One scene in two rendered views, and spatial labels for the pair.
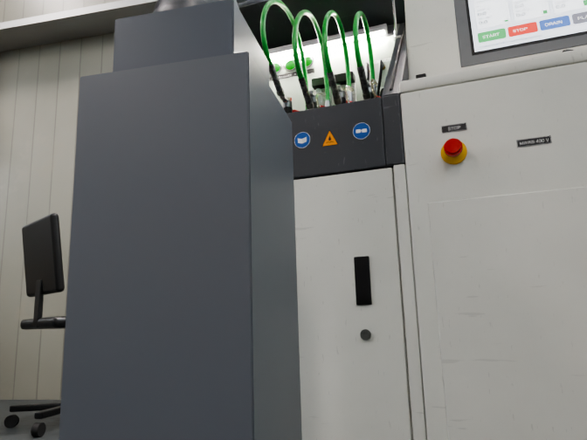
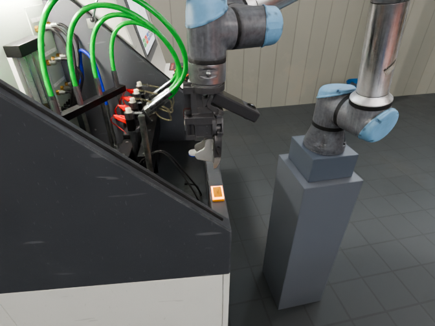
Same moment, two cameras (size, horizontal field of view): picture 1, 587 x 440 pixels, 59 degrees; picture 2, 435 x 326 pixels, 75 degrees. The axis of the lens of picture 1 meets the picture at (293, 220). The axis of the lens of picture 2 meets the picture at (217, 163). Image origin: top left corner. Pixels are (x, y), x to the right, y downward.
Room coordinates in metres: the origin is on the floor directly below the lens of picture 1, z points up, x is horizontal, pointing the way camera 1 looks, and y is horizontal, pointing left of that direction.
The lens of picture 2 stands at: (1.48, 0.82, 1.44)
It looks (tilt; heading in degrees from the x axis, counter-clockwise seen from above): 34 degrees down; 245
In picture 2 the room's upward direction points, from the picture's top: straight up
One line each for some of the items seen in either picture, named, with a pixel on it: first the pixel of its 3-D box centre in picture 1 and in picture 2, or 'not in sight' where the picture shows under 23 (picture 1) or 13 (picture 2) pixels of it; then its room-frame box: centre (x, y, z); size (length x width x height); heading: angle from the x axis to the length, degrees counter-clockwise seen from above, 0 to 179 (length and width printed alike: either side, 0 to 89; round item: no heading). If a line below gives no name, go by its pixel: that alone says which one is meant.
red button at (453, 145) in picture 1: (453, 149); not in sight; (0.99, -0.33, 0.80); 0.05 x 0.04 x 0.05; 71
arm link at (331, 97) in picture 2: not in sight; (334, 103); (0.73, 0.15, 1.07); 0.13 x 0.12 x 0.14; 91
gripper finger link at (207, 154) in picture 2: not in sight; (207, 155); (1.27, 0.30, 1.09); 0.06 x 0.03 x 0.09; 161
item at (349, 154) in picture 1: (255, 153); (210, 172); (1.17, 0.09, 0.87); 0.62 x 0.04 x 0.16; 71
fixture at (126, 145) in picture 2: not in sight; (143, 149); (1.36, -0.11, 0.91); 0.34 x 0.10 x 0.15; 71
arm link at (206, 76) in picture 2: not in sight; (207, 72); (1.26, 0.29, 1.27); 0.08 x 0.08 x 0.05
